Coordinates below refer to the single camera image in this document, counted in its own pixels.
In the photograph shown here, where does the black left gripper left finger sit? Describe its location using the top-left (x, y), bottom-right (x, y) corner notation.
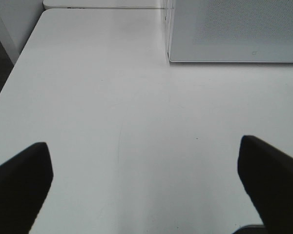
top-left (0, 142), bottom-right (53, 234)

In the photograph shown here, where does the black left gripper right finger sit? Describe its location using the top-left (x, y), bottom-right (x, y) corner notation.
top-left (237, 135), bottom-right (293, 234)

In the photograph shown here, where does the white microwave door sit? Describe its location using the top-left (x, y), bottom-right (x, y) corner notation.
top-left (165, 0), bottom-right (293, 62)

